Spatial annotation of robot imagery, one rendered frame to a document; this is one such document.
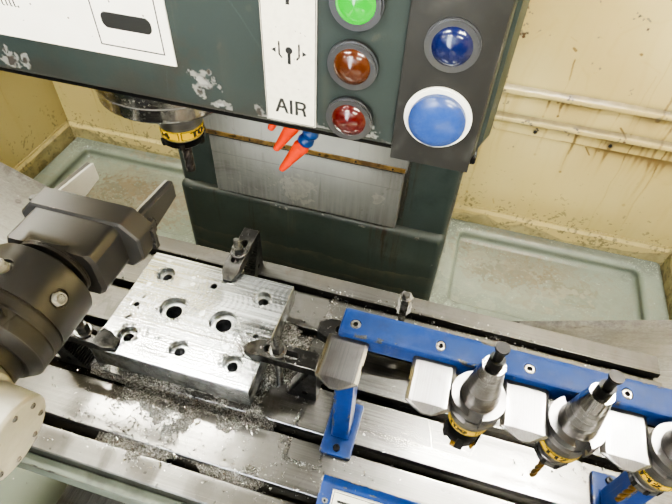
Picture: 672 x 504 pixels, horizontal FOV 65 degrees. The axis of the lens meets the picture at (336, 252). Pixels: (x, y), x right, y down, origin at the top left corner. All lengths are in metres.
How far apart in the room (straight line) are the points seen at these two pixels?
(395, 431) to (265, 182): 0.65
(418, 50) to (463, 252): 1.43
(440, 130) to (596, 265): 1.52
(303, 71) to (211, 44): 0.05
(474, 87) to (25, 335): 0.35
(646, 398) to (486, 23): 0.55
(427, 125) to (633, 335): 1.17
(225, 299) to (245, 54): 0.73
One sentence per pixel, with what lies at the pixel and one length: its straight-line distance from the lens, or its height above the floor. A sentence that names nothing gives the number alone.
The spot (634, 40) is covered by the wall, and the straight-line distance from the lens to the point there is 1.43.
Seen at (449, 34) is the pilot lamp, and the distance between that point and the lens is 0.27.
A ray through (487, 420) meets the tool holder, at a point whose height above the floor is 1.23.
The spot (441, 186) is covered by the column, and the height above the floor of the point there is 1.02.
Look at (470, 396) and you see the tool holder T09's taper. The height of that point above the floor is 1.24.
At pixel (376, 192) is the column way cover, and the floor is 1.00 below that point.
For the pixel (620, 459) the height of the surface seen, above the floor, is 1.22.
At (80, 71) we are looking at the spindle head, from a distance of 0.38.
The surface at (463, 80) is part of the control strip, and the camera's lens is 0.28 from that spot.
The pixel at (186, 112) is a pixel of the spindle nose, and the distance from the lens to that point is 0.56.
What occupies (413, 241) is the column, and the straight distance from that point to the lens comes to 1.30.
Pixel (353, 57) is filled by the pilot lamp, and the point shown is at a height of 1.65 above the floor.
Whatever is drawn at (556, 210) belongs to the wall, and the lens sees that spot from 1.69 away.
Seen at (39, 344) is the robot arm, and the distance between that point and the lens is 0.46.
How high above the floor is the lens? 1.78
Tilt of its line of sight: 48 degrees down
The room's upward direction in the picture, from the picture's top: 3 degrees clockwise
